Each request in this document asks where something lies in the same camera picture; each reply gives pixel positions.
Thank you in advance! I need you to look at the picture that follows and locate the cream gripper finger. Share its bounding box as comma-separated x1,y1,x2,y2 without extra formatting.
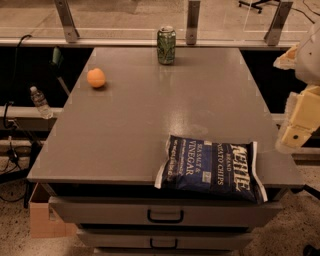
273,45,298,70
275,85,320,154

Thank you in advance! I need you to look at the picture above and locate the green soda can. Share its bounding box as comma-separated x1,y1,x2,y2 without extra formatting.
157,26,176,65

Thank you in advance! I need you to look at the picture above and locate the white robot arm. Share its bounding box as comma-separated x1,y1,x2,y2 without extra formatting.
273,22,320,154

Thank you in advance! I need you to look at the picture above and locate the black chair base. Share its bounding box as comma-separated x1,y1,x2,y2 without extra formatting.
238,0,280,14

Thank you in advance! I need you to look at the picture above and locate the blue potato chips bag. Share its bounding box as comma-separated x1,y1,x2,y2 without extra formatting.
154,135,268,203

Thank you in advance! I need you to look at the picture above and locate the orange fruit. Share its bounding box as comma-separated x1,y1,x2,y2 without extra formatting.
87,68,106,88

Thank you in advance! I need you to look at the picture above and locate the top grey drawer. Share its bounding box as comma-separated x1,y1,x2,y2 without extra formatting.
49,197,282,228

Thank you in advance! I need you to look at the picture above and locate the grey drawer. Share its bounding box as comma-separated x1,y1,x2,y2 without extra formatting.
49,197,282,228
77,229,253,250

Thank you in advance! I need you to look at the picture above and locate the clear plastic water bottle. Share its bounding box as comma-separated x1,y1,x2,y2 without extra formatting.
30,86,53,120

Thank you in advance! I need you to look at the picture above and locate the cardboard box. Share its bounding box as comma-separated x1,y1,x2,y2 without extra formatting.
29,184,77,238

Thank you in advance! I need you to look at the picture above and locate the right metal railing bracket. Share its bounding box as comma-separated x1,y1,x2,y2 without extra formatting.
264,0,293,46

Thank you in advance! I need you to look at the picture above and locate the metal railing bracket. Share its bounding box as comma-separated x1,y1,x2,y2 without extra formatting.
54,0,79,43
185,0,201,45
264,0,293,46

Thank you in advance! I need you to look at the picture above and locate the middle metal railing bracket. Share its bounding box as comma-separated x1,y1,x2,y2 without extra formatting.
185,0,201,45

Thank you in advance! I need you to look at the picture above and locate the left metal railing bracket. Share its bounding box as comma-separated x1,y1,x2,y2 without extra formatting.
54,0,79,43

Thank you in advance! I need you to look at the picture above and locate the green handled tool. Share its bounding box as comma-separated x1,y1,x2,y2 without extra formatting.
50,46,70,95

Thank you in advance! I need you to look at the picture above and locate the black cable bundle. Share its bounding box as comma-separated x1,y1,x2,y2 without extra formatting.
0,33,41,203

